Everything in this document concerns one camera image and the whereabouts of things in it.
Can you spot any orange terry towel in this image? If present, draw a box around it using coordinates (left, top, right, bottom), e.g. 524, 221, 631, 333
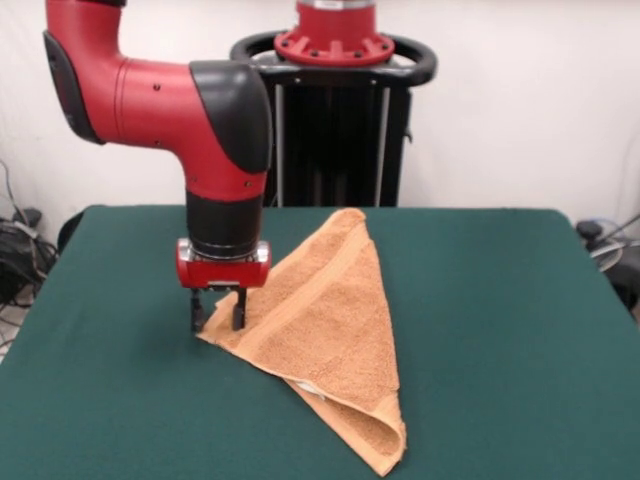
195, 207, 408, 477

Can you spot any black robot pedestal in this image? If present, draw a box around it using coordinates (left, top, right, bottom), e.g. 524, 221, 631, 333
229, 30, 439, 209

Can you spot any black cable bundle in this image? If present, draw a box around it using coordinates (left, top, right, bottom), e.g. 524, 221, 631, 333
0, 159, 59, 309

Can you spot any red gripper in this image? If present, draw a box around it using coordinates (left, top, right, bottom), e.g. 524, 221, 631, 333
175, 238, 276, 334

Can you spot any dark green table cloth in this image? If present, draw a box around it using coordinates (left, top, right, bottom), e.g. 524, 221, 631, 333
0, 204, 640, 480

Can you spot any grey round pedestal foot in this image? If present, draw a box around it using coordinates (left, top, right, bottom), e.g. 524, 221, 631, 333
589, 238, 626, 273

